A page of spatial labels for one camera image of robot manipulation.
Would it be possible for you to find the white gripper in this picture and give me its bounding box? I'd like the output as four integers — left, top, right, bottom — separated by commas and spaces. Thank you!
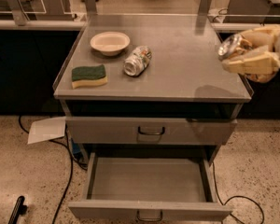
222, 24, 280, 83

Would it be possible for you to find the orange crushed soda can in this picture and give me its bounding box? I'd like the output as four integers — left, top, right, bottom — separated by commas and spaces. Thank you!
217, 34, 253, 61

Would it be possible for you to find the grey metal drawer cabinet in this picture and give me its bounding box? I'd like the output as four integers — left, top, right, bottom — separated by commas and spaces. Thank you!
54, 15, 251, 161

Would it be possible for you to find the closed upper drawer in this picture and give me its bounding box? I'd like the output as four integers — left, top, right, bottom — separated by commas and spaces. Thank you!
66, 117, 237, 146

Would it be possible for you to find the open middle drawer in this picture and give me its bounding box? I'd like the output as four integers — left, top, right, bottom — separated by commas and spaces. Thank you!
68, 153, 231, 222

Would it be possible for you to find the white paper bowl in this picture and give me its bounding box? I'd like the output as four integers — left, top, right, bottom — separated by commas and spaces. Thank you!
90, 32, 130, 57

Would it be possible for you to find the green yellow sponge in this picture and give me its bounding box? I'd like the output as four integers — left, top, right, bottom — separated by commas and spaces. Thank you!
72, 64, 107, 89

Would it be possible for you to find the white paper sheet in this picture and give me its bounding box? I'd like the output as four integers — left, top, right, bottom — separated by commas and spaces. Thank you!
28, 117, 65, 144

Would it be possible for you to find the black object on floor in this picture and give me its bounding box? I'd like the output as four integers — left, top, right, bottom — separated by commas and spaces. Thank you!
8, 196, 27, 224

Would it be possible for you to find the black floor cable right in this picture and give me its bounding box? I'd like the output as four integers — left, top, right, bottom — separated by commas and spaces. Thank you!
212, 161, 266, 224

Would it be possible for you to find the black floor cable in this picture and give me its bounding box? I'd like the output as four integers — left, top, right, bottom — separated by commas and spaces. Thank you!
18, 115, 88, 224
212, 161, 266, 224

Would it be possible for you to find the black floor cable left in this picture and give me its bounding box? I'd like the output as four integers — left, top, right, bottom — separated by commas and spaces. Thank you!
18, 115, 88, 224

